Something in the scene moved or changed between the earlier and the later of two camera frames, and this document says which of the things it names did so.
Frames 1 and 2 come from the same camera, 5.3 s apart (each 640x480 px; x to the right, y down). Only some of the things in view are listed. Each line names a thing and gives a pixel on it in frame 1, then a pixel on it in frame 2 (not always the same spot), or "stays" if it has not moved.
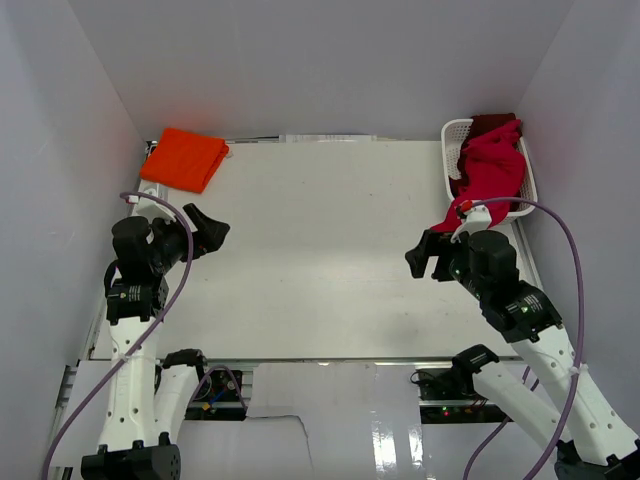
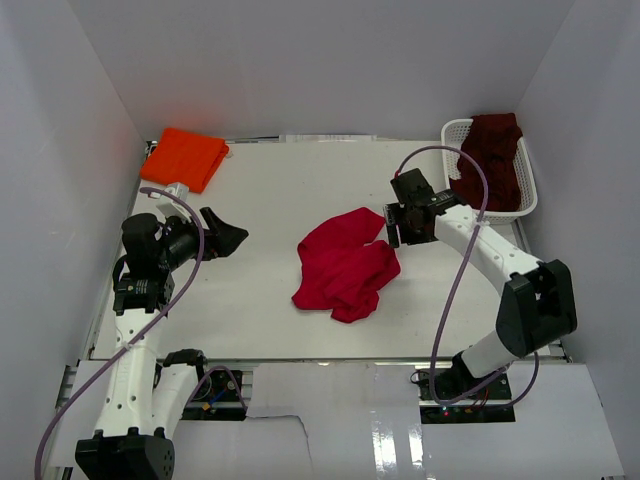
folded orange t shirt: (184, 160) stays
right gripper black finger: (442, 268) → (393, 236)
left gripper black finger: (209, 234) → (226, 239)
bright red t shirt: (495, 166) → (340, 272)
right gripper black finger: (418, 257) → (390, 210)
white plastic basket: (453, 132) stays
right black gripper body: (440, 244) → (407, 234)
